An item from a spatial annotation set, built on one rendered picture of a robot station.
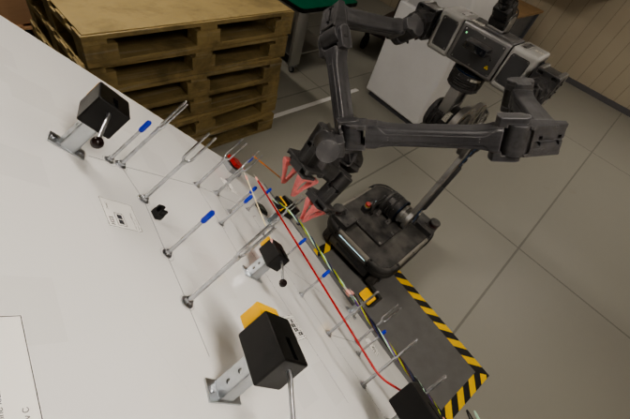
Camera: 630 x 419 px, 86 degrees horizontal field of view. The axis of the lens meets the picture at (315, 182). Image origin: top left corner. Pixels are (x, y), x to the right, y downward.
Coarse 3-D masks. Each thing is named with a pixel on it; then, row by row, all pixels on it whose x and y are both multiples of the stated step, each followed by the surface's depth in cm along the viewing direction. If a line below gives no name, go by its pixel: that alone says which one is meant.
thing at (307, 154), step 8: (304, 144) 87; (312, 144) 85; (288, 152) 90; (296, 152) 90; (304, 152) 86; (312, 152) 85; (304, 160) 86; (312, 160) 86; (304, 168) 85; (312, 168) 87; (320, 176) 88
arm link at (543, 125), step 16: (512, 80) 106; (528, 80) 105; (512, 96) 102; (528, 96) 98; (528, 112) 87; (544, 112) 86; (512, 128) 76; (528, 128) 75; (544, 128) 75; (560, 128) 75; (512, 144) 77; (528, 144) 77; (544, 144) 77; (560, 144) 77
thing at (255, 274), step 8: (264, 248) 61; (272, 248) 61; (280, 248) 62; (264, 256) 61; (272, 256) 60; (280, 256) 59; (256, 264) 61; (264, 264) 61; (272, 264) 60; (280, 264) 60; (248, 272) 61; (256, 272) 61; (264, 272) 62; (256, 280) 62; (280, 280) 57
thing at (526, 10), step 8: (520, 0) 535; (520, 8) 495; (528, 8) 506; (536, 8) 520; (520, 16) 464; (528, 16) 485; (536, 16) 526; (520, 24) 511; (528, 24) 537; (512, 32) 508; (520, 32) 536
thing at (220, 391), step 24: (264, 312) 35; (240, 336) 35; (264, 336) 33; (288, 336) 35; (240, 360) 35; (264, 360) 32; (288, 360) 31; (216, 384) 35; (240, 384) 34; (264, 384) 32; (288, 384) 31
